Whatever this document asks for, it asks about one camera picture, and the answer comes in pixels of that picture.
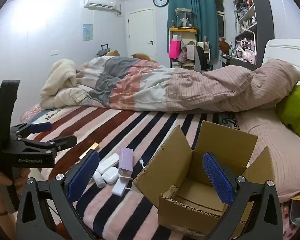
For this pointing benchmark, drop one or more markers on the small white bottle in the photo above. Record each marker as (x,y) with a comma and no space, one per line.
(99,178)

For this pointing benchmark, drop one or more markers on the pink striped pillow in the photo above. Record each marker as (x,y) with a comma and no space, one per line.
(277,150)

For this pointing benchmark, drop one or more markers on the green bottle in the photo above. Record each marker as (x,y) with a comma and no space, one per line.
(230,50)

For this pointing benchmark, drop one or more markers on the brown plush toy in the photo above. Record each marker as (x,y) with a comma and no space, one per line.
(113,53)
(142,56)

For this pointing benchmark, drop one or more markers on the dark grey bookshelf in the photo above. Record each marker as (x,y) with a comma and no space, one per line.
(262,17)

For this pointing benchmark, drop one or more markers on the white earbuds case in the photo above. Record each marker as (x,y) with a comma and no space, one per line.
(110,176)

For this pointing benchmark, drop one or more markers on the white charger adapter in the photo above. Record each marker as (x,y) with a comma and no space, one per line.
(118,186)

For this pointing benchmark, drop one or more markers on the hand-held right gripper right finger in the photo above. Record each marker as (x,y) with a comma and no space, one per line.
(217,182)

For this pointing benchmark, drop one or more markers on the cream fleece blanket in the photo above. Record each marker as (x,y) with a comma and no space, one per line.
(60,80)

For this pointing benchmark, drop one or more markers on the brown cardboard box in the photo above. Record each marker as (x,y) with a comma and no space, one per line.
(170,152)

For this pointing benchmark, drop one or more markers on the purple rectangular box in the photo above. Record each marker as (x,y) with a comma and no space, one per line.
(125,160)

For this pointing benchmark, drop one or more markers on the green pillow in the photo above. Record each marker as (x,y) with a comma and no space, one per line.
(295,110)

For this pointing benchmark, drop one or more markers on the person's left forearm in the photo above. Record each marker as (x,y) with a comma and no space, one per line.
(0,226)

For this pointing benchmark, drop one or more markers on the wall clock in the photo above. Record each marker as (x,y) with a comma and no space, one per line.
(161,0)

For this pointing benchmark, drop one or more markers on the yellow shelf rack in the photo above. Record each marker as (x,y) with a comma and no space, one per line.
(183,30)

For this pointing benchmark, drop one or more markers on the white door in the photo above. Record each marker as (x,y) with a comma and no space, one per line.
(141,32)

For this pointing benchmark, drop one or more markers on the white headboard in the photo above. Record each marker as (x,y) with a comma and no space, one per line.
(285,52)

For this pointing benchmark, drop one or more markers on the teal curtain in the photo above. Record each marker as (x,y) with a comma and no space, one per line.
(202,17)

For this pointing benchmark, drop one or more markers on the grey suitcase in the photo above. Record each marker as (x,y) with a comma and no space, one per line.
(103,52)

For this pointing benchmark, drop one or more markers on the white air conditioner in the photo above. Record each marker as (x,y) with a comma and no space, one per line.
(100,2)

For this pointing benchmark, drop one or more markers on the wall poster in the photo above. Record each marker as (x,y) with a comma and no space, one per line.
(87,32)

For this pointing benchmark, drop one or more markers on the striped fleece blanket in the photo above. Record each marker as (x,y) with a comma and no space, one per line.
(140,130)

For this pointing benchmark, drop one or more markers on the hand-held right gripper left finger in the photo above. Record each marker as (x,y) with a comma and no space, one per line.
(82,177)

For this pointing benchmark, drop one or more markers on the gold rectangular case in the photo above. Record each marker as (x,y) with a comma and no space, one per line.
(91,148)

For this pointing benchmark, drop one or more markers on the glass display case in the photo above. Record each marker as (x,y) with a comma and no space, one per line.
(183,17)

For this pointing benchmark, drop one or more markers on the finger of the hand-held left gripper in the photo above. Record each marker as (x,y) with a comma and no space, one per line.
(41,127)
(65,141)

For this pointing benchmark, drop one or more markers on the orange plush toy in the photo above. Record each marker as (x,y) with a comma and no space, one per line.
(224,47)

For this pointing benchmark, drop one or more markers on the pink bag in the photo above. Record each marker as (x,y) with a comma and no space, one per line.
(174,49)

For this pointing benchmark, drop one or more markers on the black chair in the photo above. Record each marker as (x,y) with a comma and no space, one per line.
(200,57)

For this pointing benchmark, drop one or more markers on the white power bank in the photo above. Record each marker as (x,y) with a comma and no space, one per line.
(107,163)

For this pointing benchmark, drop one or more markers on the pink and grey duvet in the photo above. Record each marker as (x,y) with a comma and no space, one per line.
(190,90)

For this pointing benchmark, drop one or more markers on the window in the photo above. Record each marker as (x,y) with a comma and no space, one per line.
(220,17)

